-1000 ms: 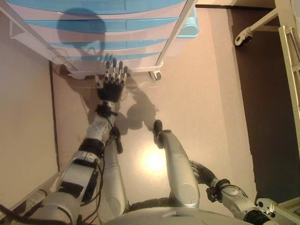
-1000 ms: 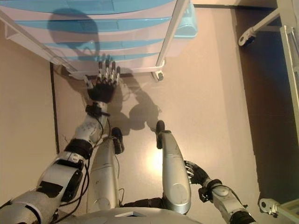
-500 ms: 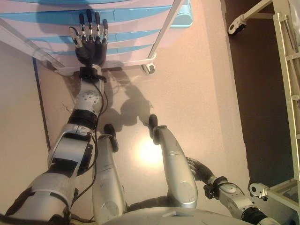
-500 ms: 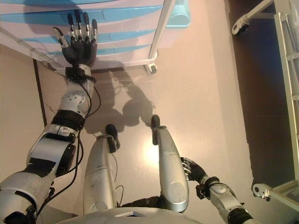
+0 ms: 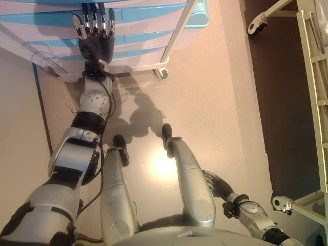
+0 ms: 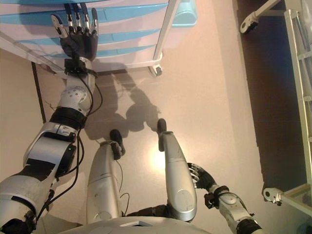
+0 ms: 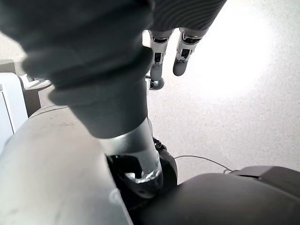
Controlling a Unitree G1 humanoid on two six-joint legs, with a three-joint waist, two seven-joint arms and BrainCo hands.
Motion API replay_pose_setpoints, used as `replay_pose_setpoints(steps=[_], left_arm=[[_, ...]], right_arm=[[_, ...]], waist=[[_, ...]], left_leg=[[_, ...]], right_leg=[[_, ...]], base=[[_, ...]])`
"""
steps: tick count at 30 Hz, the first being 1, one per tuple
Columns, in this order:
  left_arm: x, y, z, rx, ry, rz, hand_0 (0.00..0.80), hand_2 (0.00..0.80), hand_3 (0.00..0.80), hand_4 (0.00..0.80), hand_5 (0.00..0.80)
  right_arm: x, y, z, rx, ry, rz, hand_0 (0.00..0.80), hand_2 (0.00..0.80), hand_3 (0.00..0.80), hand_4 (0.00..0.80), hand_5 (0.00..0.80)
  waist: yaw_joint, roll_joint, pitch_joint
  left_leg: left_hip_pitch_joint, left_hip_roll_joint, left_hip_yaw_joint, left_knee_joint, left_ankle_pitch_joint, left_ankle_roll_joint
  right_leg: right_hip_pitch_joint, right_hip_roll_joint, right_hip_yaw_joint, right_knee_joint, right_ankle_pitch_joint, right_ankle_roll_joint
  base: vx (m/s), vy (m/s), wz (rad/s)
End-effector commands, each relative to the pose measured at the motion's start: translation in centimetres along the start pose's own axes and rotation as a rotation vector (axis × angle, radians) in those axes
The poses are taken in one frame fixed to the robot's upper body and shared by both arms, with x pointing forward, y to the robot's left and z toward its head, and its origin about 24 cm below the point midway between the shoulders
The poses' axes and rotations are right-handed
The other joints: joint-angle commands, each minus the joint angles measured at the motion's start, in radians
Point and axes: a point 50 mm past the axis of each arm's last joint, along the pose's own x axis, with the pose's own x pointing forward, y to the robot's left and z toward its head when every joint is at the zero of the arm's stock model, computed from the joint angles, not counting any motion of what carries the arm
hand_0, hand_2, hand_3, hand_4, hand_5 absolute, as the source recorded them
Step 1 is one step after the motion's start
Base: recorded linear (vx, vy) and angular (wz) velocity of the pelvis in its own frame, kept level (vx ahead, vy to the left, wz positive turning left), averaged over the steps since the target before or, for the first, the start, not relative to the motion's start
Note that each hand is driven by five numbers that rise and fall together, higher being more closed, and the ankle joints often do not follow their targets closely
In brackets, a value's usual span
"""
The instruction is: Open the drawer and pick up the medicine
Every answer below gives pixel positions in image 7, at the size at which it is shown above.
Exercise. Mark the white blue medical cart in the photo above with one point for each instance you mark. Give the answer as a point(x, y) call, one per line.
point(9, 105)

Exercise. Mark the silver right robot leg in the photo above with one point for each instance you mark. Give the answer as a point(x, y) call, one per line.
point(47, 175)

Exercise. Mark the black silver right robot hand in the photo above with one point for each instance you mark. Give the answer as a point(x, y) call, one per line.
point(82, 47)

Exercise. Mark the grey robot torso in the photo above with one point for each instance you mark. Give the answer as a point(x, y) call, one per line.
point(222, 201)

